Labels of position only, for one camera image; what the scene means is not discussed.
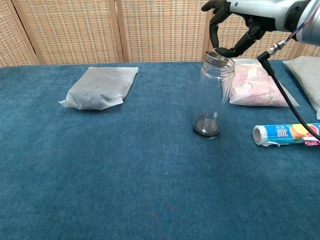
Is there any round metal strainer lid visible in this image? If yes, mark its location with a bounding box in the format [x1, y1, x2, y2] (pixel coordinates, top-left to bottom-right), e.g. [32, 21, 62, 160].
[204, 50, 230, 67]

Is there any clear glass bottle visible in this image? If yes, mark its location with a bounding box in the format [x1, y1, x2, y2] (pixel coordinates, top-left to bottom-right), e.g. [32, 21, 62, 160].
[192, 55, 237, 140]

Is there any blue velvet tablecloth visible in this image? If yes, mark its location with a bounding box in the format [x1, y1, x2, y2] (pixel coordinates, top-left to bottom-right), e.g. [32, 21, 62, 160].
[0, 59, 320, 240]

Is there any white bag with dark contents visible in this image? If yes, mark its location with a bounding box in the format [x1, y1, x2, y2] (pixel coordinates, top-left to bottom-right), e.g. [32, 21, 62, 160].
[58, 66, 140, 111]

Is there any blue plastic wrap roll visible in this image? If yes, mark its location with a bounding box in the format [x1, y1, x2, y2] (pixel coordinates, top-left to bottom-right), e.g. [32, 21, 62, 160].
[252, 122, 320, 148]

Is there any white bag with pink contents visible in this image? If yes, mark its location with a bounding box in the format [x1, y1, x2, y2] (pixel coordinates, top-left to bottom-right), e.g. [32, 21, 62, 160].
[221, 58, 300, 108]

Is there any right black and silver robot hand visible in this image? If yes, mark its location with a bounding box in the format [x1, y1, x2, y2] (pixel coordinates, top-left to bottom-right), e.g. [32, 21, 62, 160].
[201, 0, 292, 60]

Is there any grey fabric bag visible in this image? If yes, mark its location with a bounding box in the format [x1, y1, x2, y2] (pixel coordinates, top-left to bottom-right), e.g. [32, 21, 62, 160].
[282, 56, 320, 120]

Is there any black cable with metal connector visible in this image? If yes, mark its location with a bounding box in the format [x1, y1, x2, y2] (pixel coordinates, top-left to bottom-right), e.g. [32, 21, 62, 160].
[256, 39, 320, 141]

